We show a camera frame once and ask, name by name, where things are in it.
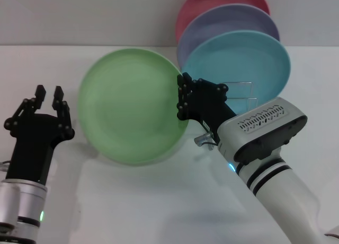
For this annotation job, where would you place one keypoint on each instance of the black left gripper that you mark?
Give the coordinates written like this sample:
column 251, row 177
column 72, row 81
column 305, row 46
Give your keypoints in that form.
column 33, row 146

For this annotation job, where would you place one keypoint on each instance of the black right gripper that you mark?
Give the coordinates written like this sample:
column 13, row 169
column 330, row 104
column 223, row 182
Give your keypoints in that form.
column 212, row 111

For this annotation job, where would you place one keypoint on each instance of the green round plate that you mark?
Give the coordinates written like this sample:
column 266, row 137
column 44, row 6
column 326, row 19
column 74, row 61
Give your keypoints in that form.
column 132, row 108

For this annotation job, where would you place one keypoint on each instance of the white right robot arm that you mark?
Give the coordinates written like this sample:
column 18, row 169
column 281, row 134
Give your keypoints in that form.
column 280, row 193

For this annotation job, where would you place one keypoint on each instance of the blue round plate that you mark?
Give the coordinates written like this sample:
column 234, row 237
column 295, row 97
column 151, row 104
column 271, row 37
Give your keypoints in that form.
column 238, row 61

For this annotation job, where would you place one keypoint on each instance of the purple round plate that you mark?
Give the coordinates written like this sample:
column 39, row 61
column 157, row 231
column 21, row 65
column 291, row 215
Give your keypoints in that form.
column 212, row 29

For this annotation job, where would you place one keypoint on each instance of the red round plate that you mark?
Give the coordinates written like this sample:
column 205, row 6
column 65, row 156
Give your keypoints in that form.
column 212, row 2

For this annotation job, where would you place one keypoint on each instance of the metal right wrist connector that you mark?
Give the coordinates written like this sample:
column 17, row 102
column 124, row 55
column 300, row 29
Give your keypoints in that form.
column 202, row 139

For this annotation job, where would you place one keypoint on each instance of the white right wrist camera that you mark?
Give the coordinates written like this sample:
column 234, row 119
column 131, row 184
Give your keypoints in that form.
column 267, row 122

